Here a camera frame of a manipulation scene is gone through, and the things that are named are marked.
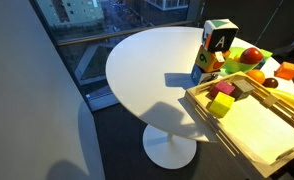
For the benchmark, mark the orange yellow plush cube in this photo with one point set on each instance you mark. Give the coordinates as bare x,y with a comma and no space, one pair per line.
205,60

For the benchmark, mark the gray cube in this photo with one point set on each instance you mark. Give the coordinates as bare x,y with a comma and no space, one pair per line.
242,89

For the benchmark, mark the wooden crate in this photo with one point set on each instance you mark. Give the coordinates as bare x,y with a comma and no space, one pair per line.
263,133

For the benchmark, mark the dark red toy plum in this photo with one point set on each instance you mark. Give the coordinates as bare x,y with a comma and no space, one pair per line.
270,83

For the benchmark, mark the plush cube with letter A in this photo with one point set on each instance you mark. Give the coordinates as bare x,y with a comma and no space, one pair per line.
220,40

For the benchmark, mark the orange toy fruit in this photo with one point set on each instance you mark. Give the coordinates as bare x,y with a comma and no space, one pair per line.
256,76

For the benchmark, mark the magenta cube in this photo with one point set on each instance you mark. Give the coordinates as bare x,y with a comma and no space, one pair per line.
222,88

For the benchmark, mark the wooden window railing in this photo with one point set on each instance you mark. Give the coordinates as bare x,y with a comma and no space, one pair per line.
120,33

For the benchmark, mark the white table pedestal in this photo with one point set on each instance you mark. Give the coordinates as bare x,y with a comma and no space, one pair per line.
168,150

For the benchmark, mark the red toy apple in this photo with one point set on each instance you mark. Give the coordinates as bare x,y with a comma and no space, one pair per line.
251,56

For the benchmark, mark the yellow toy banana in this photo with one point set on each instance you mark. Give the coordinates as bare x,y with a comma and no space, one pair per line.
292,100

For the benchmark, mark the green bowl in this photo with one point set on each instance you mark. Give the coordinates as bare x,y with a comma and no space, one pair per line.
232,66

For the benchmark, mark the blue white plush cube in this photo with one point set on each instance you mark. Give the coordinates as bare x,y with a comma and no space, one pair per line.
197,77

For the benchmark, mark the orange block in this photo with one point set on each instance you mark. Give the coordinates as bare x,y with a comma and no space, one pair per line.
287,70

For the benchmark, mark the yellow toy fruit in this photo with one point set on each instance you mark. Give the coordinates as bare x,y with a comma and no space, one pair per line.
236,58

